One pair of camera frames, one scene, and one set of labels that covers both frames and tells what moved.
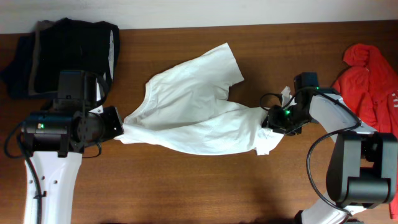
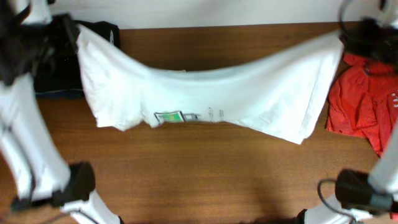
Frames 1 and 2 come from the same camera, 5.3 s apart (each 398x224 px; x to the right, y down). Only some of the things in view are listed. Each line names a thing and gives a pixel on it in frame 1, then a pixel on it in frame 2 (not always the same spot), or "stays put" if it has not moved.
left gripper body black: x=109 y=126 -> x=58 y=50
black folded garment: x=67 y=44 stays put
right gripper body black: x=288 y=120 -> x=370 y=43
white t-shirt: x=184 y=108 -> x=283 y=95
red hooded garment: x=369 y=88 stays put
